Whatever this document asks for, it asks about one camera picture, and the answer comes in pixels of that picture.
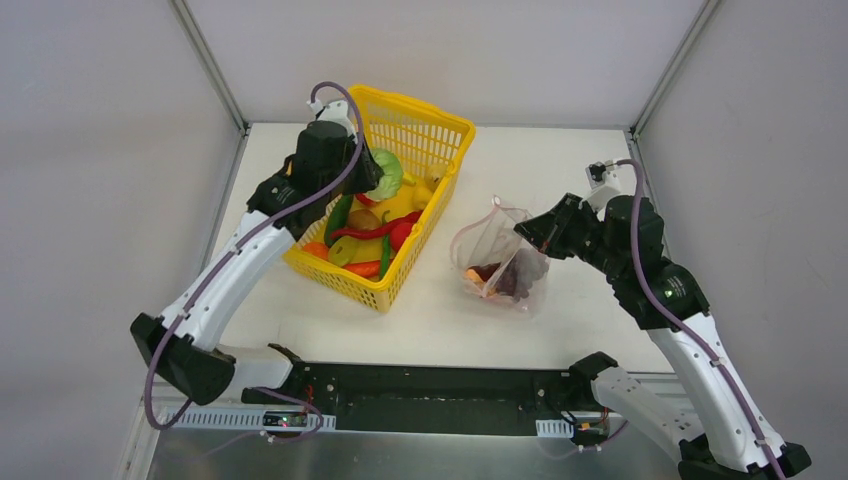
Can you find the clear pink-dotted zip bag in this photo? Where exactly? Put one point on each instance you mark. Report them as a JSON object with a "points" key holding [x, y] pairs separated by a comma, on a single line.
{"points": [[491, 239]]}

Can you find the red chili pepper toy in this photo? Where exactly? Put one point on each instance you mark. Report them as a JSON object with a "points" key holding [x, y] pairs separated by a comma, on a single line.
{"points": [[385, 229]]}

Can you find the yellow-green pepper toy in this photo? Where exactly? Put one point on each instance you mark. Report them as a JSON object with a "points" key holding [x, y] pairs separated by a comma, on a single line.
{"points": [[348, 250]]}

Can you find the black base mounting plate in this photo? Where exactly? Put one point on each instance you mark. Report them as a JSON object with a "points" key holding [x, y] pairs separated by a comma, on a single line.
{"points": [[440, 400]]}

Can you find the green cucumber toy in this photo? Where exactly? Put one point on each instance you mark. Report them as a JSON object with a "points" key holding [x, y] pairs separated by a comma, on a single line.
{"points": [[337, 218]]}

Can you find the small orange toy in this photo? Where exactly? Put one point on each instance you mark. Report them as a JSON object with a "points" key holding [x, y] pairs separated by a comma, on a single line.
{"points": [[317, 249]]}

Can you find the yellow plastic basket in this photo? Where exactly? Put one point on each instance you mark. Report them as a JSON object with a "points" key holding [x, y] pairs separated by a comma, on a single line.
{"points": [[419, 134]]}

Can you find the red tomato toy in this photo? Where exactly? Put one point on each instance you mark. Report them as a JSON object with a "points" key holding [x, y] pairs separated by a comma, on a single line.
{"points": [[365, 201]]}

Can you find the orange carrot toy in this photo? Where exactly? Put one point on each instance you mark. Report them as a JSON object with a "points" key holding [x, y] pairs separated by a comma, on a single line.
{"points": [[366, 270]]}

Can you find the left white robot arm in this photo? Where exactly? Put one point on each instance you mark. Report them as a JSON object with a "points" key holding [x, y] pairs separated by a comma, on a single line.
{"points": [[182, 345]]}

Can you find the green bean toy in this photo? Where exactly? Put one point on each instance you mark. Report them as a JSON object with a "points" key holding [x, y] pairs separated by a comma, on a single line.
{"points": [[385, 257]]}

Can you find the yellow pear toy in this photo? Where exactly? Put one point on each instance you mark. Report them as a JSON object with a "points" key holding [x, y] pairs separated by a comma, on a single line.
{"points": [[434, 175]]}

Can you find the purple grapes toy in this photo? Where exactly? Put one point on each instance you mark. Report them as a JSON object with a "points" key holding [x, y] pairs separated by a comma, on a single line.
{"points": [[525, 268]]}

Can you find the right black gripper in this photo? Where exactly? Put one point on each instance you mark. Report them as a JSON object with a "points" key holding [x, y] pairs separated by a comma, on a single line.
{"points": [[553, 223]]}

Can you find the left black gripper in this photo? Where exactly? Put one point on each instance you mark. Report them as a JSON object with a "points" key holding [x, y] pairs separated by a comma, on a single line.
{"points": [[366, 174]]}

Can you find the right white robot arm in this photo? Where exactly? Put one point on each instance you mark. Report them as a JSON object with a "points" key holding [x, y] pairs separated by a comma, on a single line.
{"points": [[728, 437]]}

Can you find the green cabbage toy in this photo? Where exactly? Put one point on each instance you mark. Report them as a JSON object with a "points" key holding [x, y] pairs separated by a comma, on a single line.
{"points": [[392, 179]]}

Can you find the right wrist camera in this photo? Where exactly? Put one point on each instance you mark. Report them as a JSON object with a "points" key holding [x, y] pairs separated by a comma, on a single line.
{"points": [[604, 184]]}

